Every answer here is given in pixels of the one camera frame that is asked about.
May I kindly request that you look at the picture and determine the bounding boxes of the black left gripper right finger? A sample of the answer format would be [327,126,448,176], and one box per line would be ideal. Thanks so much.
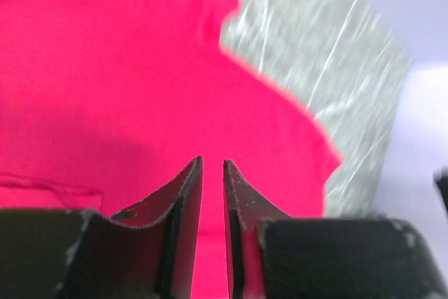
[223,160,442,298]

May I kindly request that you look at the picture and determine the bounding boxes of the red t shirt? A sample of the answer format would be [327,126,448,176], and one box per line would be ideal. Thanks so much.
[1,0,340,298]

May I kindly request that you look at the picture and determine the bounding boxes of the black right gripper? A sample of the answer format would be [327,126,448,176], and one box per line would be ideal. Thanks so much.
[434,167,448,211]

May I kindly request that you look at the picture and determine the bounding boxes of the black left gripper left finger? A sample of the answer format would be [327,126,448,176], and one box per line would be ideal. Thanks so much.
[1,158,203,298]

